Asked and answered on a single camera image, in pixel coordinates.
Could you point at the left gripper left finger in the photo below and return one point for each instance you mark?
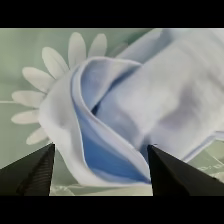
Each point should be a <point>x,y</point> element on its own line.
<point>33,175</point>

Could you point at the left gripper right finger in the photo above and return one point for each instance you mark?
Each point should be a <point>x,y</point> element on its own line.
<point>173,176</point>

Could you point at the light blue shirt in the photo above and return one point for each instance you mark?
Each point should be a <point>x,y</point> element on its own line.
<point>150,100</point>

